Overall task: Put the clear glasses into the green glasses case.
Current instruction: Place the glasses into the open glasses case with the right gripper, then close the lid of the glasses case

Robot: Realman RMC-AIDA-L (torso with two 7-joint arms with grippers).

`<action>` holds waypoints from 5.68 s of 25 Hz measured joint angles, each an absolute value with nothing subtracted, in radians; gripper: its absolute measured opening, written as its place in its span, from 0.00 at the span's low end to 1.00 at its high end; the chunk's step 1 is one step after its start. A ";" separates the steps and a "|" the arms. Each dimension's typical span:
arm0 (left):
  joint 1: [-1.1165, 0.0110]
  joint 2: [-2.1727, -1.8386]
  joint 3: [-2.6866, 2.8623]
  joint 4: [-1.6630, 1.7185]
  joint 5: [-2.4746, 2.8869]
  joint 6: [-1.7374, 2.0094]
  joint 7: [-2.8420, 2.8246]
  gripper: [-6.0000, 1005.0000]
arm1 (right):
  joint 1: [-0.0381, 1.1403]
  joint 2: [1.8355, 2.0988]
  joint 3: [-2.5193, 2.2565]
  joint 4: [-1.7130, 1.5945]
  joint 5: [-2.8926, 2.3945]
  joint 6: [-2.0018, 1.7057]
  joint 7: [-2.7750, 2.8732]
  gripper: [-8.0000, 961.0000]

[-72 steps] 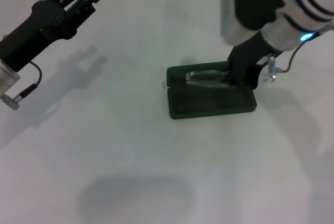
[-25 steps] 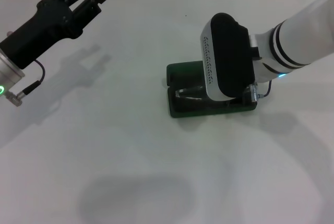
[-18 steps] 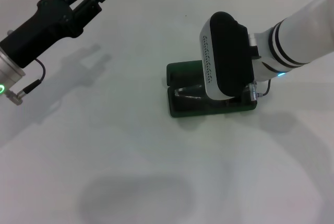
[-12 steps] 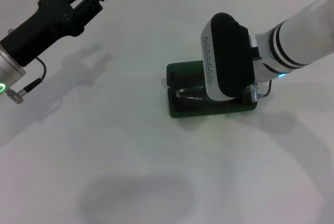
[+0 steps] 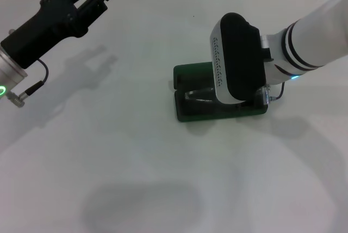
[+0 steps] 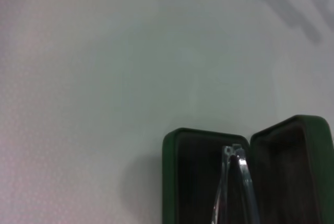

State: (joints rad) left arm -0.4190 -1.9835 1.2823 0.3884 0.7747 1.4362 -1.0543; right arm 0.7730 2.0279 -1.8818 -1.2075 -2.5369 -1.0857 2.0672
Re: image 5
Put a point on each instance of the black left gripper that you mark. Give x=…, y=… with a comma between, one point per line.
x=46, y=32

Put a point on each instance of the green glasses case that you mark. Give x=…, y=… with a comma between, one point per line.
x=195, y=108

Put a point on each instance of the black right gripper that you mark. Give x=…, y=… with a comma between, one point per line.
x=248, y=105

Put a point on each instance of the clear white glasses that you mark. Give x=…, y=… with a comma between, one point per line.
x=201, y=94

